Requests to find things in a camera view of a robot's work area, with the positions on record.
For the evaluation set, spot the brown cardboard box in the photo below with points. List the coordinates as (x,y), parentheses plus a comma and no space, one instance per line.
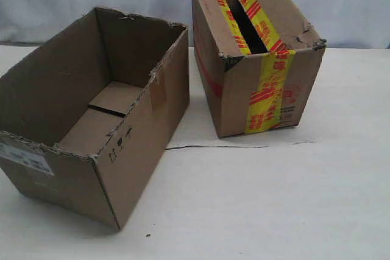
(86,116)

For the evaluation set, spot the cardboard box with yellow tape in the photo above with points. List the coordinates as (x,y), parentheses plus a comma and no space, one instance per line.
(258,60)

